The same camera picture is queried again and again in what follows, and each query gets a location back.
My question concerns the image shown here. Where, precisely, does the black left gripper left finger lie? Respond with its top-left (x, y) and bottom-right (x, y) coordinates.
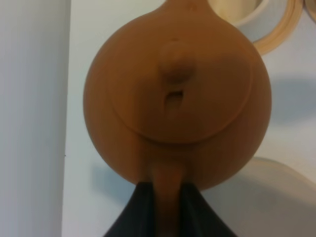
top-left (104, 182), bottom-right (155, 237)

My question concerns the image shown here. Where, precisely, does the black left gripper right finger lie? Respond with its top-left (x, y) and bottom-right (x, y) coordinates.
top-left (179, 183), bottom-right (237, 237)

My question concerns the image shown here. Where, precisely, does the brown clay teapot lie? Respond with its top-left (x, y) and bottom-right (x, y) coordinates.
top-left (83, 0), bottom-right (272, 237)

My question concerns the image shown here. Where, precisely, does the beige round teapot saucer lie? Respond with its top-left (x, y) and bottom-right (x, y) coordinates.
top-left (202, 158), bottom-right (316, 237)

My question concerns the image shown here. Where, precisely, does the white teacup far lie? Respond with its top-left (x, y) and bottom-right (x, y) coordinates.
top-left (209, 0), bottom-right (288, 42)

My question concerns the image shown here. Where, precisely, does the wooden coaster far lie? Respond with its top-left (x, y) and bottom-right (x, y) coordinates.
top-left (253, 0), bottom-right (304, 55)

